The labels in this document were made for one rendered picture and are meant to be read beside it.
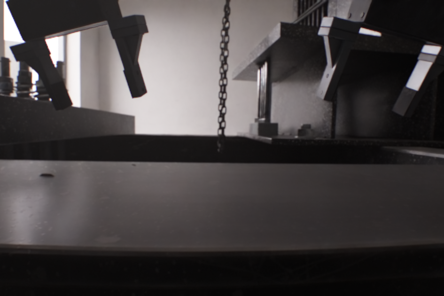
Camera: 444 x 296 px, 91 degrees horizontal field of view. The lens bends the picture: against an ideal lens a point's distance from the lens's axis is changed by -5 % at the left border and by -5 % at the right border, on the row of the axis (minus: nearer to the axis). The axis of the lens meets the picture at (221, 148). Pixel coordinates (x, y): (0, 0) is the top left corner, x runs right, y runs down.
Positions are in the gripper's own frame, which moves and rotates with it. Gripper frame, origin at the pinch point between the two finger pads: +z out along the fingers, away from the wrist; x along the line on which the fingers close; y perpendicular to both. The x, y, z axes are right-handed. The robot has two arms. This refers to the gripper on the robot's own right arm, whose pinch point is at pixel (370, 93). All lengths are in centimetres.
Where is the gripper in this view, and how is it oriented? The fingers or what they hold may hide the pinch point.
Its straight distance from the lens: 40.3
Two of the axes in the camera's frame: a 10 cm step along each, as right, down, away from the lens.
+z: -1.8, 8.7, 4.6
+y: 0.4, 4.7, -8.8
